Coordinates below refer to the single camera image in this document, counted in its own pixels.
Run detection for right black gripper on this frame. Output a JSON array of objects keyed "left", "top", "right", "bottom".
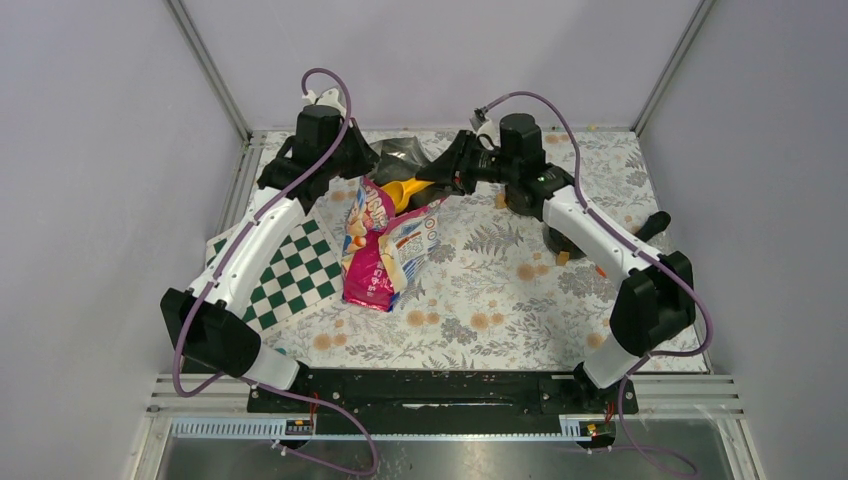
[{"left": 415, "top": 130, "right": 519, "bottom": 196}]

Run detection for yellow plastic scoop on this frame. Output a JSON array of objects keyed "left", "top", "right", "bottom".
[{"left": 381, "top": 178, "right": 432, "bottom": 212}]

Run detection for pink blue pet food bag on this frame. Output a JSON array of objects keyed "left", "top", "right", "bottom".
[{"left": 341, "top": 137, "right": 447, "bottom": 312}]

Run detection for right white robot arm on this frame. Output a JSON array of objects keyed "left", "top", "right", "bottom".
[{"left": 416, "top": 113, "right": 696, "bottom": 412}]

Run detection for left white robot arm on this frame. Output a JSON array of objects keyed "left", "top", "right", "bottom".
[{"left": 160, "top": 104, "right": 378, "bottom": 411}]

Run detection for black pet bowl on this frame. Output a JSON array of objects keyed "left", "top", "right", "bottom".
[
  {"left": 495, "top": 188, "right": 541, "bottom": 218},
  {"left": 543, "top": 226, "right": 586, "bottom": 266}
]

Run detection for green white chessboard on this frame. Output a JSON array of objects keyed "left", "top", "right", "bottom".
[{"left": 243, "top": 213, "right": 343, "bottom": 332}]

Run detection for floral table mat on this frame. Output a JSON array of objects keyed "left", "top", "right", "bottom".
[{"left": 245, "top": 129, "right": 710, "bottom": 374}]

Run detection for black marker orange tip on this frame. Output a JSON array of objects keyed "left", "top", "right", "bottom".
[{"left": 596, "top": 211, "right": 671, "bottom": 278}]

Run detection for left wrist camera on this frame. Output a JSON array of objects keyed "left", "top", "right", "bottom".
[{"left": 302, "top": 86, "right": 348, "bottom": 117}]

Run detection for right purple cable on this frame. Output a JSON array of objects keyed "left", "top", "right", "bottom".
[{"left": 473, "top": 91, "right": 715, "bottom": 478}]

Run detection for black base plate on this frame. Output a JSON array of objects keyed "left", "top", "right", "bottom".
[{"left": 247, "top": 368, "right": 639, "bottom": 441}]

